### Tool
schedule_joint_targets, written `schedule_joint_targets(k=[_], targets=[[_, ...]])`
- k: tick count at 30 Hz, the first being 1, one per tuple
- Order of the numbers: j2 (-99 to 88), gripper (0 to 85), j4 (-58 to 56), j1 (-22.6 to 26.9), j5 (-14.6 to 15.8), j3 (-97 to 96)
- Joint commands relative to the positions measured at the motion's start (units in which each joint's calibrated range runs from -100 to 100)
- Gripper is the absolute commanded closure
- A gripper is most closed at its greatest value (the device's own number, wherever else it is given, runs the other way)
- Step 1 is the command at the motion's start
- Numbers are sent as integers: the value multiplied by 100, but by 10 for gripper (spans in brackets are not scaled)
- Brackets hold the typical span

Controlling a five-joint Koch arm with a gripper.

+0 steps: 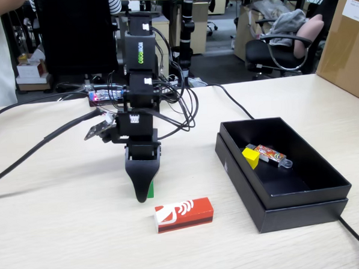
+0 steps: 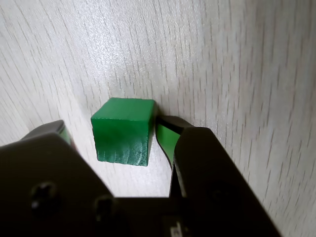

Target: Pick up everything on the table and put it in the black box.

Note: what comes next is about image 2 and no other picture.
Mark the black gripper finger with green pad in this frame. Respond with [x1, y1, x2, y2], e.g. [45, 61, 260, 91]
[155, 115, 282, 237]
[0, 119, 119, 237]

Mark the green wooden cube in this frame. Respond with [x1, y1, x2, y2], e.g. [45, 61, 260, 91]
[90, 97, 157, 167]

